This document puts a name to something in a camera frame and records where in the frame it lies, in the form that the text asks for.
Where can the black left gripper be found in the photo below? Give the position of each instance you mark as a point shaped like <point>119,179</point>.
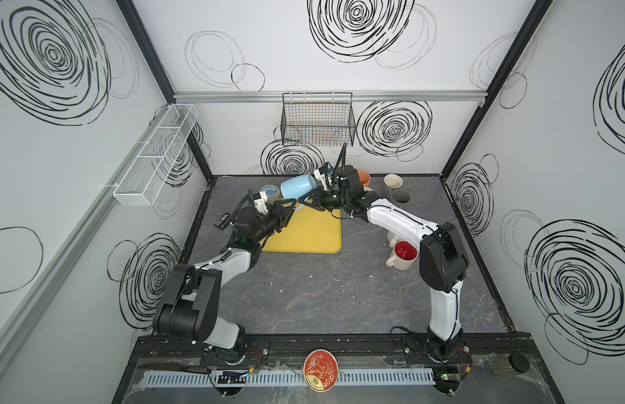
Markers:
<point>284,212</point>

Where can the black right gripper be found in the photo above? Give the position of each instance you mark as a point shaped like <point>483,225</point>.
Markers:
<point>325,187</point>

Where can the light blue mug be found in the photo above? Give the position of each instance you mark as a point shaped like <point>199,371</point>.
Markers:
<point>295,188</point>

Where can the orange mug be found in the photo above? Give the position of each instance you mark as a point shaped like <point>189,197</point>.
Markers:
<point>364,178</point>

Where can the small grey mug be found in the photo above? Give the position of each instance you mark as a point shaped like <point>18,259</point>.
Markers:
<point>393,181</point>

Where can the large grey-beige mug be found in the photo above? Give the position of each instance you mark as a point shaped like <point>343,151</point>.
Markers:
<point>399,197</point>

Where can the speckled white mug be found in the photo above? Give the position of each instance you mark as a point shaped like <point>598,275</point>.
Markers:
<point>392,239</point>

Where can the cream mug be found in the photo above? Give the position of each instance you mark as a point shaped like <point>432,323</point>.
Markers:
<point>402,257</point>

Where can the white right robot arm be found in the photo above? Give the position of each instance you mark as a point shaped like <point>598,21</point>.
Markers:
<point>442,257</point>

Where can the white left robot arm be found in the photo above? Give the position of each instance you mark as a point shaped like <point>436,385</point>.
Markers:
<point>189,306</point>

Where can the blue butterfly mug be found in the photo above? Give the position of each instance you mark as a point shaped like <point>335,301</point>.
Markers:
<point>270,193</point>

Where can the yellow plastic tray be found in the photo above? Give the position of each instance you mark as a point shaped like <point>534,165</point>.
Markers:
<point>309,232</point>

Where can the black snack bar wrapper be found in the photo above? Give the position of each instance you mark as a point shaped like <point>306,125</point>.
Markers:
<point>224,221</point>

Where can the black knob emergency button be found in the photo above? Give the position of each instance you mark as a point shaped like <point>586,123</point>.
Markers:
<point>510,364</point>

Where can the black wire basket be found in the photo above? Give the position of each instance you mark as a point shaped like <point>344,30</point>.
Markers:
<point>318,124</point>

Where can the white wire shelf basket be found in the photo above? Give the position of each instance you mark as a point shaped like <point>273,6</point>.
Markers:
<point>149,171</point>

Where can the aluminium wall rail back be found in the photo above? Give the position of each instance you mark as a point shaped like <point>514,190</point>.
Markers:
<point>238,97</point>

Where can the aluminium wall rail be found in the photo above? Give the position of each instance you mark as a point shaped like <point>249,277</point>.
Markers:
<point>51,275</point>
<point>238,97</point>

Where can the grey slotted cable duct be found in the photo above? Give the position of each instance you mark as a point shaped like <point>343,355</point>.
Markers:
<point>285,378</point>

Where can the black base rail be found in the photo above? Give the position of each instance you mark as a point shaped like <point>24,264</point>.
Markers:
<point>263,348</point>

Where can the aluminium wall rail left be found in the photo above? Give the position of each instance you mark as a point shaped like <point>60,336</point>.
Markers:
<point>51,275</point>

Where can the black corner frame post left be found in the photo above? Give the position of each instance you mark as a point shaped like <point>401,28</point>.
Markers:
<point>144,42</point>

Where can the black corner frame post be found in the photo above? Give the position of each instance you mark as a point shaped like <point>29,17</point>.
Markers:
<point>144,42</point>
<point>516,50</point>

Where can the black corner frame post right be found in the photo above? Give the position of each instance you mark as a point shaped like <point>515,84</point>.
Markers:
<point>516,50</point>

